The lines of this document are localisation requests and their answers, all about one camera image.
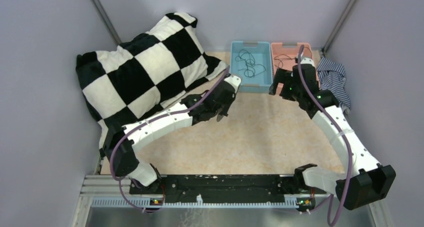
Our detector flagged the thin black cable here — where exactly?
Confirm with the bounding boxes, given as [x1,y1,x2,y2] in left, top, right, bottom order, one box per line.
[274,46,313,71]

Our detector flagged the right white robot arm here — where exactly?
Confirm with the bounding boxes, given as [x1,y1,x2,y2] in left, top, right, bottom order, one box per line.
[269,64,396,210]

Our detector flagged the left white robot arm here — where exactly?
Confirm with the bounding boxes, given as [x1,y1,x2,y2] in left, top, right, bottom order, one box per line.
[101,75,242,194]

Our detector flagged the pink plastic basket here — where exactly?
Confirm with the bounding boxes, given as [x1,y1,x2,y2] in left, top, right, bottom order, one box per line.
[270,42,321,80]

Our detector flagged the blue plastic basket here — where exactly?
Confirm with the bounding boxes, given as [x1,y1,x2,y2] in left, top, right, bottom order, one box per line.
[229,41,273,94]

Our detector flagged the blue striped cloth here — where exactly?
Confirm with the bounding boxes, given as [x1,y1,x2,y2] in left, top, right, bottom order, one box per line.
[316,57,352,115]

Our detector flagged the black white checkered blanket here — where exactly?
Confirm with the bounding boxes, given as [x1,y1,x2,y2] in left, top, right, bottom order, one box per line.
[75,12,227,146]

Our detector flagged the right corner metal profile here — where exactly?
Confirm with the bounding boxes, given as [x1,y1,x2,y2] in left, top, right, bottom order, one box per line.
[321,0,359,56]

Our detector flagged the corner metal profile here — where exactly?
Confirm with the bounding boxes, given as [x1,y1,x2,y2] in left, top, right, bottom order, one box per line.
[90,0,122,45]
[321,0,359,56]

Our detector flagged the left corner metal profile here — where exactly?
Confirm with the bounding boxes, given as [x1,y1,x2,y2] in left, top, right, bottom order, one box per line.
[90,0,122,45]

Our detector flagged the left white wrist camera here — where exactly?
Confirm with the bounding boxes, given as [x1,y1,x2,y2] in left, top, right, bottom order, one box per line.
[224,74,242,93]

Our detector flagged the black cable in blue basket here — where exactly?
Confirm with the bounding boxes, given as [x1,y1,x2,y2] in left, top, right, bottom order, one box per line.
[235,49,268,79]

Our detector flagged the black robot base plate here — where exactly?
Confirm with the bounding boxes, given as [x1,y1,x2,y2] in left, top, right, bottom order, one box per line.
[129,174,320,204]

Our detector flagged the aluminium front frame rail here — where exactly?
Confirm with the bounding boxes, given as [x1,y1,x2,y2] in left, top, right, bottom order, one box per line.
[71,174,393,227]

